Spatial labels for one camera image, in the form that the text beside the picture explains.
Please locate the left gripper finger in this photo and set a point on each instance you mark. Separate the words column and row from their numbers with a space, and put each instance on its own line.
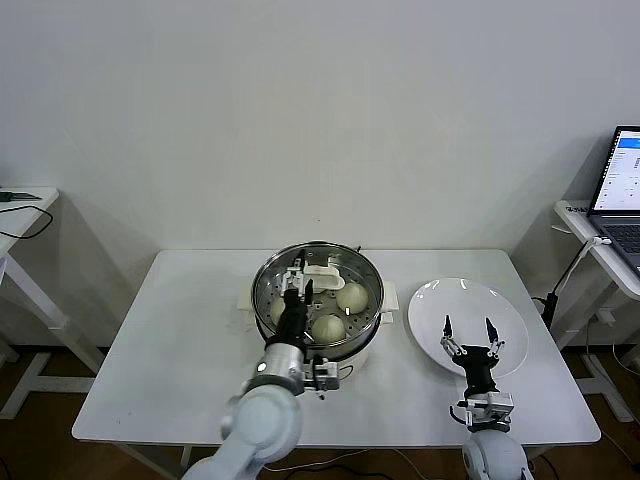
column 294, row 280
column 309, row 292

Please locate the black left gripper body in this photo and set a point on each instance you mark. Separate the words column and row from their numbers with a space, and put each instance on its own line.
column 292, row 320

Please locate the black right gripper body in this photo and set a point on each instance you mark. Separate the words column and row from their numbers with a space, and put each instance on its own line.
column 477, row 367

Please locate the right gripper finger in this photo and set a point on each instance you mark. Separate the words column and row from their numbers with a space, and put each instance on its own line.
column 495, row 345
column 449, row 342

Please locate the white steamed baozi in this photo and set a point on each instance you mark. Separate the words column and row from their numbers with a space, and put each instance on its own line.
column 276, row 309
column 352, row 298
column 328, row 328

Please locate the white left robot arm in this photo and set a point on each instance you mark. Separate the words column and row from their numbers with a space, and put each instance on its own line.
column 265, row 415

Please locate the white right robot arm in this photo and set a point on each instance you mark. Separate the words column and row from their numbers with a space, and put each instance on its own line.
column 492, row 455

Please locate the perforated steel steamer basket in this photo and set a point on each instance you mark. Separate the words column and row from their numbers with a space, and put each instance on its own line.
column 357, row 346

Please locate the white round plate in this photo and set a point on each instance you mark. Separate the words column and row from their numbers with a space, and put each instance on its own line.
column 470, row 305

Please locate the white electric cooking pot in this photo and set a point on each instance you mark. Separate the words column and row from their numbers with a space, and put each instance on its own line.
column 362, row 362

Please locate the white power adapter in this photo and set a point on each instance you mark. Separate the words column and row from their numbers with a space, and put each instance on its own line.
column 606, row 317

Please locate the white side table with laptop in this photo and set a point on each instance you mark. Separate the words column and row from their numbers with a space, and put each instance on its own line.
column 575, row 225

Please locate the white usb plug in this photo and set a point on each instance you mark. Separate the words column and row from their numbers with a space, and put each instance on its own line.
column 599, row 241

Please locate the open grey laptop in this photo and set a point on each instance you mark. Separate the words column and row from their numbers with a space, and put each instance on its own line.
column 617, row 190

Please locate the flat green black device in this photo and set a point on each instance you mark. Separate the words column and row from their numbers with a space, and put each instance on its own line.
column 15, row 195

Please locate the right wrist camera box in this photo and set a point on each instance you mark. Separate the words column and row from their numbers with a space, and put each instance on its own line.
column 501, row 411

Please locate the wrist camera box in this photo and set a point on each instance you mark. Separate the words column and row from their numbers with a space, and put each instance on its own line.
column 501, row 411
column 330, row 377

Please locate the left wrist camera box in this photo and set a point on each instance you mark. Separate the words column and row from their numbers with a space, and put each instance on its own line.
column 330, row 377

